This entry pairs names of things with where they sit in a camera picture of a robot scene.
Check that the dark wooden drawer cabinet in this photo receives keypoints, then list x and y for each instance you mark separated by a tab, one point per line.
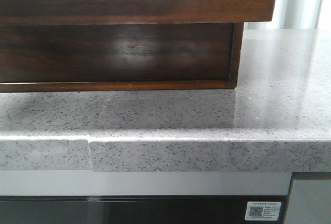
236	53

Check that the grey cabinet panel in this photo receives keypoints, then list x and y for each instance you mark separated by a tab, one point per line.
309	198

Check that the black glass appliance door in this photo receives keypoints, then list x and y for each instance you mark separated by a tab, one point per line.
132	209

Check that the white QR code sticker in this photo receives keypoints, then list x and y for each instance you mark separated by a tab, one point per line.
262	211

